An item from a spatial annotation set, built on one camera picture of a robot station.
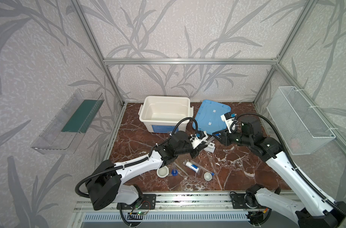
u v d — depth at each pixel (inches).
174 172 33.0
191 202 29.7
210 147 35.9
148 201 28.8
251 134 20.3
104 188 16.2
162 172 32.6
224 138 25.2
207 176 32.3
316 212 14.9
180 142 22.8
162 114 44.2
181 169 33.2
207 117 43.9
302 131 24.8
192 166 32.7
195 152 26.1
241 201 28.6
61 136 25.4
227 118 24.6
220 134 26.3
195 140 25.1
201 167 33.4
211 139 28.0
